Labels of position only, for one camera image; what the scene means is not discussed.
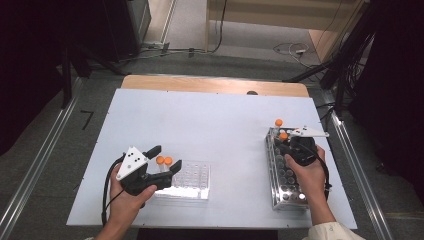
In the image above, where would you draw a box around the light wooden furniture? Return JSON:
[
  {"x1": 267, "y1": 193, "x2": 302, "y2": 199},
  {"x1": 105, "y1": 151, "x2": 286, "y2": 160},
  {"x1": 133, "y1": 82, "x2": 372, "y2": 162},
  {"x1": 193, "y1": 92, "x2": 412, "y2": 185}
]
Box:
[{"x1": 204, "y1": 0, "x2": 368, "y2": 64}]

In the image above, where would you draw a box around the black cabinet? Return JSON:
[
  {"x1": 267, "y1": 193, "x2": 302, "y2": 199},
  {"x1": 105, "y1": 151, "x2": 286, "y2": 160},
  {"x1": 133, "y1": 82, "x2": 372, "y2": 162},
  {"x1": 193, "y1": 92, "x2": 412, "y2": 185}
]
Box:
[{"x1": 99, "y1": 0, "x2": 153, "y2": 63}]

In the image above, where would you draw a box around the hand-held gripper black cable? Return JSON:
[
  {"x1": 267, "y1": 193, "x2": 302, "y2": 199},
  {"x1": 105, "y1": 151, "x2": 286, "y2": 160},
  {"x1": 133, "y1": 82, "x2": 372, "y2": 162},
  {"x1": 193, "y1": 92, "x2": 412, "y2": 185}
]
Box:
[
  {"x1": 299, "y1": 143, "x2": 333, "y2": 201},
  {"x1": 100, "y1": 156, "x2": 126, "y2": 227}
]

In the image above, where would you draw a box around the person's left hand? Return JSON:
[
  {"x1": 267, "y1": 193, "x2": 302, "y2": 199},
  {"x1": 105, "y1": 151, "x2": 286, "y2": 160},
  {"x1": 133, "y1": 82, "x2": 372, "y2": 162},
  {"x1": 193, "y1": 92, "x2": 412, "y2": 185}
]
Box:
[{"x1": 109, "y1": 163, "x2": 158, "y2": 223}]

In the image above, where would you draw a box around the black stand with cables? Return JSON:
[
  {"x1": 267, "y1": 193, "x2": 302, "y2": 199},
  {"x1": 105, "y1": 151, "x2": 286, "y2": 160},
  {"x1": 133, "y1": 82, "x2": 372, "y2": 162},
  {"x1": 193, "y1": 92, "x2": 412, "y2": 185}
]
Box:
[{"x1": 283, "y1": 0, "x2": 379, "y2": 118}]

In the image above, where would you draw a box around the black hanging cable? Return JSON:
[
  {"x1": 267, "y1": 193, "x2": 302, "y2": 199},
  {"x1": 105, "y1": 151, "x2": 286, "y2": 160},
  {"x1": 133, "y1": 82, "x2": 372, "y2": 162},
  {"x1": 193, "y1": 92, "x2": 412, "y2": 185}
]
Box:
[{"x1": 208, "y1": 0, "x2": 229, "y2": 54}]

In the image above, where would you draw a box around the black metal stand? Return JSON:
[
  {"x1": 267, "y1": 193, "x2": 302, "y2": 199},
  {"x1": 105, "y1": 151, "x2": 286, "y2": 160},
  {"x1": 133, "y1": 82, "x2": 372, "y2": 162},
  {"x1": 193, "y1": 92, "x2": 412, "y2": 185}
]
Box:
[{"x1": 59, "y1": 43, "x2": 128, "y2": 109}]

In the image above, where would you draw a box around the grey power strip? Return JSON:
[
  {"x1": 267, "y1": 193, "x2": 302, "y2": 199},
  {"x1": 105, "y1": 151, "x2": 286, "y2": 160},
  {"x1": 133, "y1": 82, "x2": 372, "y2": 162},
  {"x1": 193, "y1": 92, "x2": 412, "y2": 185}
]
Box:
[{"x1": 141, "y1": 40, "x2": 171, "y2": 54}]

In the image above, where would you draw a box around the perforated metal tube rack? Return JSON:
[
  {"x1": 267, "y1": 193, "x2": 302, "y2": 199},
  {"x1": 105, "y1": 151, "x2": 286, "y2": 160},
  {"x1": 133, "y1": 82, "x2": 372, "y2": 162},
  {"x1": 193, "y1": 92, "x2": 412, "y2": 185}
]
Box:
[{"x1": 264, "y1": 126, "x2": 309, "y2": 212}]

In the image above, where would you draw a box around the right hand-held gripper black cable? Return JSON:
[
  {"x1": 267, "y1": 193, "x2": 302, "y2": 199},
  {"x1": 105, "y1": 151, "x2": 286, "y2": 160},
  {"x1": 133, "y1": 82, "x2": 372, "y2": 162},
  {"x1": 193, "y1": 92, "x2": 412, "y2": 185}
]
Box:
[{"x1": 299, "y1": 143, "x2": 333, "y2": 201}]

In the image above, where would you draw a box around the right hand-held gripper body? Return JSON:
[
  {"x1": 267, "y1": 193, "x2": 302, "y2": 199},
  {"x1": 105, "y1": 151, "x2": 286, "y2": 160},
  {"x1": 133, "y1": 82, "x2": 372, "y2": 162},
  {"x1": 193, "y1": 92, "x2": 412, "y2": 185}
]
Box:
[{"x1": 283, "y1": 125, "x2": 330, "y2": 167}]

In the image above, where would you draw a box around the clear plastic well plate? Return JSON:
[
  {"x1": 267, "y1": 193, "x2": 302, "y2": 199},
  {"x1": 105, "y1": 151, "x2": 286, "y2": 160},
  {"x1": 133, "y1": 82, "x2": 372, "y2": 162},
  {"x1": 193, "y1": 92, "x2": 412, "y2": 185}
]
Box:
[{"x1": 153, "y1": 160, "x2": 212, "y2": 201}]

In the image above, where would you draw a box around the wooden table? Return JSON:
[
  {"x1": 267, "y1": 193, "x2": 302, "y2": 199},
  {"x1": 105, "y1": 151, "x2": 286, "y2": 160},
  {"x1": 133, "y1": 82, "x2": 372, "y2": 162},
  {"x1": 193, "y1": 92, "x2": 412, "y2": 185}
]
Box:
[{"x1": 120, "y1": 74, "x2": 310, "y2": 98}]

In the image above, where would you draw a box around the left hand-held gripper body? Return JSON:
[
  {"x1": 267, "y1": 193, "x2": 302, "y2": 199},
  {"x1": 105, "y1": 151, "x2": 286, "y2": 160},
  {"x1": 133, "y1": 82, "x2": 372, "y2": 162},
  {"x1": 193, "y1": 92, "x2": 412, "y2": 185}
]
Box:
[{"x1": 115, "y1": 145, "x2": 174, "y2": 197}]

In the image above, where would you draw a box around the white table board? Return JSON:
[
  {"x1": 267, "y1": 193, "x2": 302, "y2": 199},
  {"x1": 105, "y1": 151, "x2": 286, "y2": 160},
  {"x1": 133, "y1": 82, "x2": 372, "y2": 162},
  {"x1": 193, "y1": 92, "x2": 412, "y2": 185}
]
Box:
[{"x1": 66, "y1": 88, "x2": 358, "y2": 231}]

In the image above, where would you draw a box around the white floor cable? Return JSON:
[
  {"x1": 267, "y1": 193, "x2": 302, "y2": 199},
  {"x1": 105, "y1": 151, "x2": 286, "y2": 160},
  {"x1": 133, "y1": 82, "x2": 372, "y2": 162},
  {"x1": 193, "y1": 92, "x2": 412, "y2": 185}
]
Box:
[{"x1": 273, "y1": 41, "x2": 313, "y2": 68}]

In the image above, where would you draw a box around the person's right hand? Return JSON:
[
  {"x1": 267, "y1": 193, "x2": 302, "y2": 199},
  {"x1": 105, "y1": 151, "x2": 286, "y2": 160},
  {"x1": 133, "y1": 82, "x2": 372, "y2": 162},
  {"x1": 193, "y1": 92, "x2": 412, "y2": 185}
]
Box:
[{"x1": 284, "y1": 146, "x2": 329, "y2": 204}]

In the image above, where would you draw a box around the left hand-held gripper black cable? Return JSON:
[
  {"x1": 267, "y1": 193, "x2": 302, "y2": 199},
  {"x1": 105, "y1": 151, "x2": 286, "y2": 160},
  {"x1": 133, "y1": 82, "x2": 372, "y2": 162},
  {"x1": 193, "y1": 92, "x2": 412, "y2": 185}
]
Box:
[{"x1": 100, "y1": 156, "x2": 126, "y2": 227}]

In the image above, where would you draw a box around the aluminium floor rail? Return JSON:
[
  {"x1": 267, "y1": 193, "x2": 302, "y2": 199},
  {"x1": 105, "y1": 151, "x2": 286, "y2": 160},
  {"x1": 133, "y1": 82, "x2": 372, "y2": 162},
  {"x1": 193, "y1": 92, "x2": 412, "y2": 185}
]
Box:
[
  {"x1": 0, "y1": 76, "x2": 84, "y2": 240},
  {"x1": 328, "y1": 109, "x2": 396, "y2": 240}
]

